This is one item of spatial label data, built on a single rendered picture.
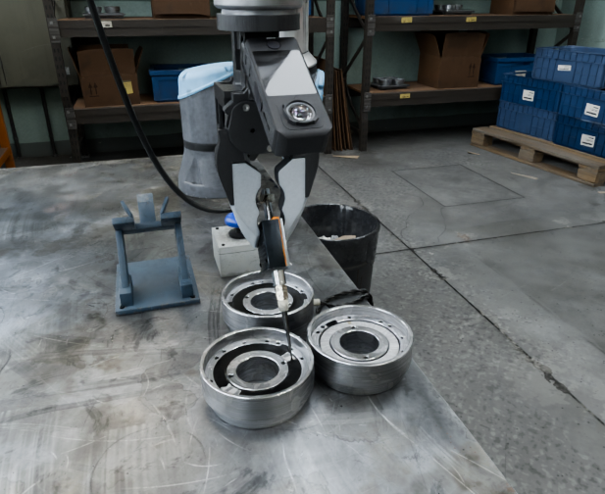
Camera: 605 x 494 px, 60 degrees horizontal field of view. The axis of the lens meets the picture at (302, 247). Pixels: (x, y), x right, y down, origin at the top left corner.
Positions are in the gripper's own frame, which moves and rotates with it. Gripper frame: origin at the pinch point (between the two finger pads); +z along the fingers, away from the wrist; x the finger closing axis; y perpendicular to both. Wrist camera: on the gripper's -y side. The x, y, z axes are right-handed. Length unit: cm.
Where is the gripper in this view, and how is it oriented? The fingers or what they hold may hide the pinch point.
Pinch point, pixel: (270, 236)
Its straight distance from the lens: 51.8
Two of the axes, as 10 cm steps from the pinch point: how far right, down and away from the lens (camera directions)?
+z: 0.0, 9.0, 4.4
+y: -2.9, -4.2, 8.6
